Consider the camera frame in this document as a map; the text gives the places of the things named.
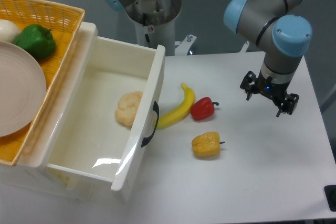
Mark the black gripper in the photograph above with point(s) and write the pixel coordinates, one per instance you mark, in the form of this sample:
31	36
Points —
277	93

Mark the white drawer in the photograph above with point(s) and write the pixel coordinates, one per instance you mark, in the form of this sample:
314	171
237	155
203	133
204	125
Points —
91	145

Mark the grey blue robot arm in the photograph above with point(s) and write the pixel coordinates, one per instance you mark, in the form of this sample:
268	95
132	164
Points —
267	24

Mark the white drawer cabinet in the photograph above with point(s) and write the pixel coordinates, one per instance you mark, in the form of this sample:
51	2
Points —
31	171

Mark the red bell pepper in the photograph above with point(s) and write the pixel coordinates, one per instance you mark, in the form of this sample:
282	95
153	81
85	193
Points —
203	108

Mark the yellow bell pepper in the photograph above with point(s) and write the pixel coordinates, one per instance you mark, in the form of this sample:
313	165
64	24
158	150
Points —
207	145

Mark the yellow banana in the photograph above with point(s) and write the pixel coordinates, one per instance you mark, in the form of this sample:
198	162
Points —
179	112

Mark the black object at table edge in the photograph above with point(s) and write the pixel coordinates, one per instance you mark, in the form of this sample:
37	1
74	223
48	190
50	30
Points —
330	193

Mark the beige bread roll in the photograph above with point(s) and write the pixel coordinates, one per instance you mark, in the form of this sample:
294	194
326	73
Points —
127	107

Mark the green bell pepper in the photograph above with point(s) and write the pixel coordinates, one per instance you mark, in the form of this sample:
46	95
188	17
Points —
37	40

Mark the pink plate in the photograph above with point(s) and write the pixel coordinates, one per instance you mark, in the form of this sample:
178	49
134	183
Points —
23	88

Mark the white onion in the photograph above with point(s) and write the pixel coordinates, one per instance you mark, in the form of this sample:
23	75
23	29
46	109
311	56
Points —
9	30

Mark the black drawer handle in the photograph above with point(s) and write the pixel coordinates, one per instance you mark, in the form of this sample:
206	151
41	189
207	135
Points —
153	125

